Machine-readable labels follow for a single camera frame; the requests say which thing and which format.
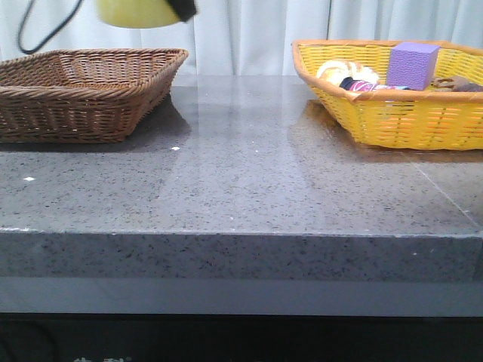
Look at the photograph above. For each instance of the black pink snack packet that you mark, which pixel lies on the black pink snack packet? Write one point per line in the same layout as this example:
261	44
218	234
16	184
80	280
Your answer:
350	84

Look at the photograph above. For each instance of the cream bread roll toy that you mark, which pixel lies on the cream bread roll toy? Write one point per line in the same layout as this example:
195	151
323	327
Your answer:
334	71

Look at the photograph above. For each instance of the brown wicker basket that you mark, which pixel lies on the brown wicker basket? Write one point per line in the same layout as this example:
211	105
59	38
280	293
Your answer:
84	96

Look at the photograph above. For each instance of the brown object in basket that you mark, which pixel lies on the brown object in basket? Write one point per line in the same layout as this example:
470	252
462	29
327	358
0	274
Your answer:
455	83

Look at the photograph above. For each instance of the yellow tape roll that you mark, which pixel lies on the yellow tape roll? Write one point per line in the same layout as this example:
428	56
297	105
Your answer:
136	14

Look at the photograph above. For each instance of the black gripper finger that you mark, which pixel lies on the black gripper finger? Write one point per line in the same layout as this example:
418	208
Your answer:
184	9

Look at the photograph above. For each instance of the purple foam cube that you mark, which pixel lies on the purple foam cube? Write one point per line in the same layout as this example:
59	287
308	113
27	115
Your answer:
412	65

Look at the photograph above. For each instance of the yellow woven plastic basket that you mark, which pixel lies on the yellow woven plastic basket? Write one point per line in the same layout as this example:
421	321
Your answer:
396	119

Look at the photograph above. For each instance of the white curtain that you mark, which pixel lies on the white curtain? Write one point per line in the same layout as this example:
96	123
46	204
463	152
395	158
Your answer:
255	37

